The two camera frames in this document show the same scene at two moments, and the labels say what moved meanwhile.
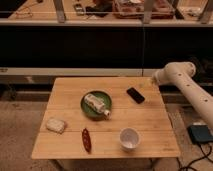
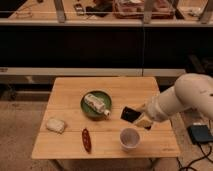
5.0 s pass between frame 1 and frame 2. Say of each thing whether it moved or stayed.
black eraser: moved
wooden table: stayed
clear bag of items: stayed
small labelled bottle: stayed
